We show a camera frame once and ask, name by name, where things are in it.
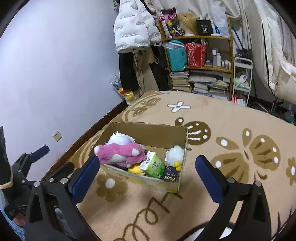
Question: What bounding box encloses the red gift bag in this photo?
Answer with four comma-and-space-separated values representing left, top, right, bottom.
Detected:
185, 42, 207, 68

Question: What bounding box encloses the open cardboard box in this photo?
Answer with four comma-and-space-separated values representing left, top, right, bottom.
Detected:
91, 122, 188, 193

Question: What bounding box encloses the beige curtain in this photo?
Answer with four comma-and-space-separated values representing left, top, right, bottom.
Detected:
148, 0, 251, 49

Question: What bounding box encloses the white puffer jacket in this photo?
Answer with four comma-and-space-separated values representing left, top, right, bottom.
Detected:
113, 1, 162, 54

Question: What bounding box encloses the plastic bag of toys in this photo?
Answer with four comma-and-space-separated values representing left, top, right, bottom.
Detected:
109, 74, 136, 105

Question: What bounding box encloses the wooden shelf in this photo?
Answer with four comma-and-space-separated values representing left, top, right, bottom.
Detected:
158, 9, 234, 100

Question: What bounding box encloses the black hanging garment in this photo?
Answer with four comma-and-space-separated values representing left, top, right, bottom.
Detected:
118, 52, 139, 91

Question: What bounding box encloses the white wall socket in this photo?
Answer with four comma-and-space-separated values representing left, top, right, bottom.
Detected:
52, 131, 62, 142

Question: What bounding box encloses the yellow plush toy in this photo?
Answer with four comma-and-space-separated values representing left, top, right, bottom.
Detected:
128, 163, 145, 175

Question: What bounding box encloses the black face tissue pack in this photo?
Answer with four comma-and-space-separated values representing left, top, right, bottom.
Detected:
161, 166, 180, 182

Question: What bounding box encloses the beige hanging coat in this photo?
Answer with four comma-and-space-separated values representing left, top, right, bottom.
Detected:
133, 48, 159, 97

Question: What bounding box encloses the black box with 40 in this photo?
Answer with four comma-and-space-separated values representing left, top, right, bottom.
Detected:
196, 20, 213, 36

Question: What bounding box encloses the white trolley cart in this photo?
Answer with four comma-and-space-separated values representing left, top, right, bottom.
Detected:
231, 57, 253, 107

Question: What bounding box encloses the stack of books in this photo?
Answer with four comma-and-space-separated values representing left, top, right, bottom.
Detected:
170, 71, 192, 92

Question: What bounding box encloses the purple haired plush doll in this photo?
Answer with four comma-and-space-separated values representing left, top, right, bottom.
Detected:
105, 131, 135, 146

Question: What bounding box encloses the pink white plush toy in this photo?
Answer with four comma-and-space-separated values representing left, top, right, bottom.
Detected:
93, 143, 147, 168

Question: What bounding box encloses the white reclining chair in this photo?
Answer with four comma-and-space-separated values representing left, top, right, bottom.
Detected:
254, 1, 295, 104

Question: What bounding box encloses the white fluffy duck plush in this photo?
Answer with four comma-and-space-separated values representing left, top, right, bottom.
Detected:
165, 145, 185, 171

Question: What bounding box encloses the green tissue pack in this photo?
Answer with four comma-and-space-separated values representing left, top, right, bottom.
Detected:
139, 151, 165, 179

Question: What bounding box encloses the teal bag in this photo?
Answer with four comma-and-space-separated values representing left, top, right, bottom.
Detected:
164, 40, 188, 72

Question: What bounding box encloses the blonde wig head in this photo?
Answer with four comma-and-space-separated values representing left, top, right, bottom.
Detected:
177, 13, 198, 36

